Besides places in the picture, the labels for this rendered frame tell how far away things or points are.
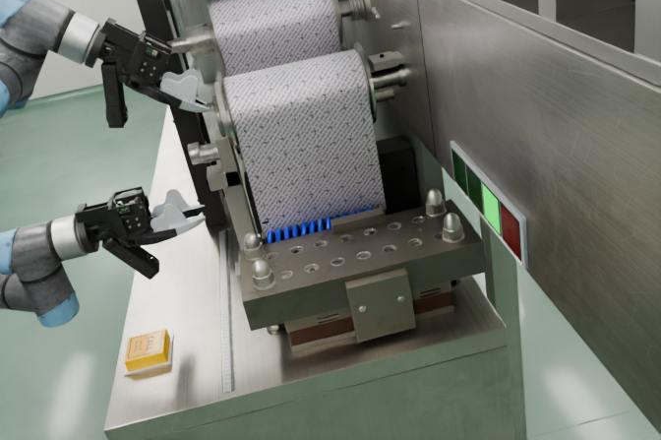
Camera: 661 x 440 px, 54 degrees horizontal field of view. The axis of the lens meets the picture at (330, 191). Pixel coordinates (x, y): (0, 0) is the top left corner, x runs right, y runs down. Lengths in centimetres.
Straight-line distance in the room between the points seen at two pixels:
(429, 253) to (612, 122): 57
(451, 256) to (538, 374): 130
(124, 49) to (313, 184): 39
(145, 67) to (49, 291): 43
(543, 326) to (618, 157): 199
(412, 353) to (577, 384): 128
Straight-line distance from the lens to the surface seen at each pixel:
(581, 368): 237
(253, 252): 114
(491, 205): 86
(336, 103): 113
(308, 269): 109
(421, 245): 109
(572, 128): 61
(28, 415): 280
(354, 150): 117
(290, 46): 134
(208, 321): 126
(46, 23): 114
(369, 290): 105
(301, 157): 115
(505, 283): 158
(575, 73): 59
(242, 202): 127
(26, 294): 129
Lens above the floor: 162
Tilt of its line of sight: 27 degrees down
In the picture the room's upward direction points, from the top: 12 degrees counter-clockwise
